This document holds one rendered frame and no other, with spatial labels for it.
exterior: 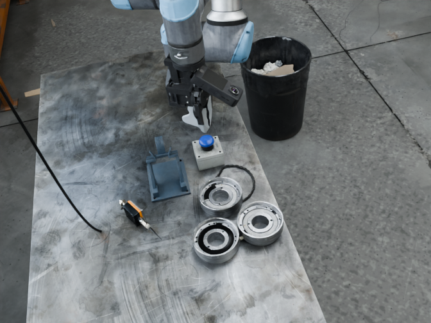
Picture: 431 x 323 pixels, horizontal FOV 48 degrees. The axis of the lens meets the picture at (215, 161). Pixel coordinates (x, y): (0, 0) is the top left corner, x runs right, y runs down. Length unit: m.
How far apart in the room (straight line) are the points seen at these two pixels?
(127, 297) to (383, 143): 1.73
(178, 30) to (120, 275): 0.54
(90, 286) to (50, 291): 0.09
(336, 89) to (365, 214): 0.89
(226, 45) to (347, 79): 1.60
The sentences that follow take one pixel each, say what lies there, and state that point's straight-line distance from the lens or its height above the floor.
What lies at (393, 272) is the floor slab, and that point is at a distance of 2.07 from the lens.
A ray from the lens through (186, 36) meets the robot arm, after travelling 1.00.
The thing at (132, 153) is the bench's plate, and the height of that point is 0.80.
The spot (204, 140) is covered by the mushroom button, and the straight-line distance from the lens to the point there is 1.25.
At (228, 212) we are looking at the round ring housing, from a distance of 1.15.
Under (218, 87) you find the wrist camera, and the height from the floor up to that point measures 1.09.
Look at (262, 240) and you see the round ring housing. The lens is 1.09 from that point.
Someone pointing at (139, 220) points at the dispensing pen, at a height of 0.82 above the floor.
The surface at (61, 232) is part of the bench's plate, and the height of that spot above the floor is 0.80.
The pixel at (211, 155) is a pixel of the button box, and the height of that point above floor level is 0.84.
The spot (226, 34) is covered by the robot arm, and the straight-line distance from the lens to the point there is 1.38.
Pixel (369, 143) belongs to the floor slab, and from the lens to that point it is 2.52.
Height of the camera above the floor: 1.72
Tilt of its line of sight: 45 degrees down
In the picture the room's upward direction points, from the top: 8 degrees counter-clockwise
